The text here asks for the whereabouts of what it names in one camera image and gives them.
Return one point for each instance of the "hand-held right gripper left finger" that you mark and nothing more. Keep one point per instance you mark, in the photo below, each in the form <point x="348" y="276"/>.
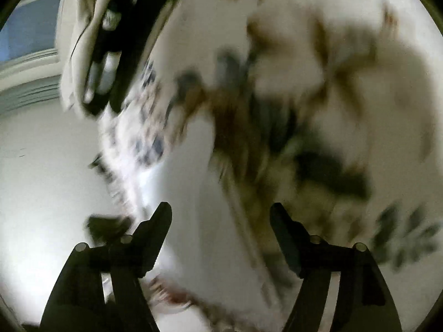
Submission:
<point x="158" y="237"/>

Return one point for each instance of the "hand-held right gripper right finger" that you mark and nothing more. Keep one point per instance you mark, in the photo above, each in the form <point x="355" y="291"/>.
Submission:
<point x="285" y="238"/>

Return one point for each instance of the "white t-shirt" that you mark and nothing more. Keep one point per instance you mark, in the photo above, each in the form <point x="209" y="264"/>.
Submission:
<point x="200" y="214"/>

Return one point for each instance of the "floral bed sheet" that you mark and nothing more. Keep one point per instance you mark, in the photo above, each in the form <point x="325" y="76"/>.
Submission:
<point x="311" y="93"/>

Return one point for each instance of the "beige folded garment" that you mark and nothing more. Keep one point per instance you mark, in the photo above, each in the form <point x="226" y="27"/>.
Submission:
<point x="74" y="41"/>

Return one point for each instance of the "window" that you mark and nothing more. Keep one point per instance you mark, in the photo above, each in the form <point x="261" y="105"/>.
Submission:
<point x="27" y="24"/>

